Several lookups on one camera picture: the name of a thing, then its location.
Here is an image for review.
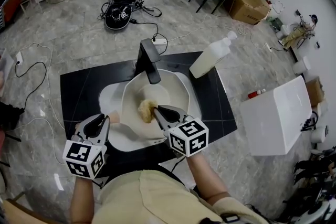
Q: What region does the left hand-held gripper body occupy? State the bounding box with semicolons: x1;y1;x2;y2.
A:
62;134;108;180

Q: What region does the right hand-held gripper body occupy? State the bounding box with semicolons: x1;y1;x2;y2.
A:
163;115;209;157

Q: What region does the cream frying pan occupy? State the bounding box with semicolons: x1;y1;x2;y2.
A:
75;68;190;144

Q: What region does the yellow sponge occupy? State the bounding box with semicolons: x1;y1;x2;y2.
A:
138;99;159;124

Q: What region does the person's left forearm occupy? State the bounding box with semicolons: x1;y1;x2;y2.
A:
69;177;95;224

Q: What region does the person's right forearm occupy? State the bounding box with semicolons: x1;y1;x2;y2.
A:
185;153;232;202

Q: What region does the dark vanity cabinet black top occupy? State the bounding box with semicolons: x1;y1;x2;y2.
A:
59;51;238;187

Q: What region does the white sink basin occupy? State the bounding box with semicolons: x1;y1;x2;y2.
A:
99;70;203;152

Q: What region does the white soap pump bottle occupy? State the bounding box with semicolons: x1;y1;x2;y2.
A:
188;30;238;79

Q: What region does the person's beige shirt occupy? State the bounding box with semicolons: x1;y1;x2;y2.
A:
91;169;274;224

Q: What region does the red bottle white cap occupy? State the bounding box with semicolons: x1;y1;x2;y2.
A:
248;88;266;99

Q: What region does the tan chair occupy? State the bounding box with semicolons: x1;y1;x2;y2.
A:
0;198;69;224

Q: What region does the black hard-shell backpack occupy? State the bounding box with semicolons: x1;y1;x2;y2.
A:
104;2;132;31

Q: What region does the black tub faucet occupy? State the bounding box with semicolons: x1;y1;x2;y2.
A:
300;111;319;132

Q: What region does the large cardboard box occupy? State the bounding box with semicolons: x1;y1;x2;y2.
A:
228;0;271;26

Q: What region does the white bucket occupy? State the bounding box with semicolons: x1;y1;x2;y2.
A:
311;125;329;144

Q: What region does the small cardboard box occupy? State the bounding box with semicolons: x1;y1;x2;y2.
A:
304;76;325;107

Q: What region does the white bin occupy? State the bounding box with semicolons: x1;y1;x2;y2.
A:
292;56;312;74

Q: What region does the green bag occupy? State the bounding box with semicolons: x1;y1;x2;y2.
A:
269;17;283;29

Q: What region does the orange armchair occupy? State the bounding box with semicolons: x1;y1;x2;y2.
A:
0;0;23;32

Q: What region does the black floor cable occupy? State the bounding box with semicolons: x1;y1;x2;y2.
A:
14;61;48;111

